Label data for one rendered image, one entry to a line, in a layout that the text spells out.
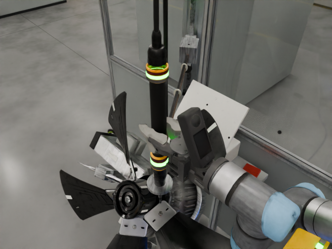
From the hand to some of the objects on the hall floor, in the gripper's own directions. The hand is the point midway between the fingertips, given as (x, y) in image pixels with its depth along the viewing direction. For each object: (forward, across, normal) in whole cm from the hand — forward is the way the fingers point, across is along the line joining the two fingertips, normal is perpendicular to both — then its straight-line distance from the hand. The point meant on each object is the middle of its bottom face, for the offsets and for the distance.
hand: (150, 120), depth 66 cm
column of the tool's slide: (+38, +59, -155) cm, 170 cm away
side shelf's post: (+8, +55, -155) cm, 165 cm away
